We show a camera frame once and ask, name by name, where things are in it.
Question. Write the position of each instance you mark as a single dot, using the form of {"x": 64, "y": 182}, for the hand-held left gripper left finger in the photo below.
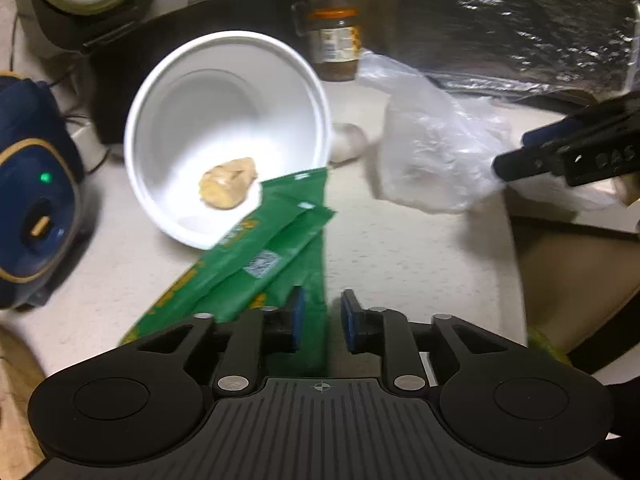
{"x": 298, "y": 317}

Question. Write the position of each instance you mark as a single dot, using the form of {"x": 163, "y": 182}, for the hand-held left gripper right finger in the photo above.
{"x": 350, "y": 320}

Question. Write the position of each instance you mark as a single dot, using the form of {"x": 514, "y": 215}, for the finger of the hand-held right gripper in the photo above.
{"x": 545, "y": 135}
{"x": 530, "y": 165}

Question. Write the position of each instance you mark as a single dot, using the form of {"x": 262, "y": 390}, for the green snack packet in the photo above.
{"x": 295, "y": 240}
{"x": 285, "y": 192}

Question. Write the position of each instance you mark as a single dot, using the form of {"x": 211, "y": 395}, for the clear plastic bag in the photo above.
{"x": 425, "y": 150}

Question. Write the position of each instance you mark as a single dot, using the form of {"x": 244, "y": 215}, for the brown cardboard box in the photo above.
{"x": 575, "y": 270}

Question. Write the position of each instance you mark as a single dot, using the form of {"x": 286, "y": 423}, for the black plastic bag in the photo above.
{"x": 500, "y": 20}

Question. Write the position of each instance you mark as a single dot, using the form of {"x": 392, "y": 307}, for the ginger piece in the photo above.
{"x": 227, "y": 185}

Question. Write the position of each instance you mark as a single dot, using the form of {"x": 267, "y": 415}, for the garlic bulb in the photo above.
{"x": 347, "y": 142}

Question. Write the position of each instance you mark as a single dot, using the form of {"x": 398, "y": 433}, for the glass jar with orange lid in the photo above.
{"x": 334, "y": 45}

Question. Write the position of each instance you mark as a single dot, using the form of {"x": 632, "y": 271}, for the white paper bowl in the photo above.
{"x": 200, "y": 110}

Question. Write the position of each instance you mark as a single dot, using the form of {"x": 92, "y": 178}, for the wooden chopping block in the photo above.
{"x": 17, "y": 395}

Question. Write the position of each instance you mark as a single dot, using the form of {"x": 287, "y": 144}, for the navy blue rice cooker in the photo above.
{"x": 30, "y": 200}

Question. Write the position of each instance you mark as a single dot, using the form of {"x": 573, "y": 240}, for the black kitchen appliance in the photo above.
{"x": 150, "y": 40}

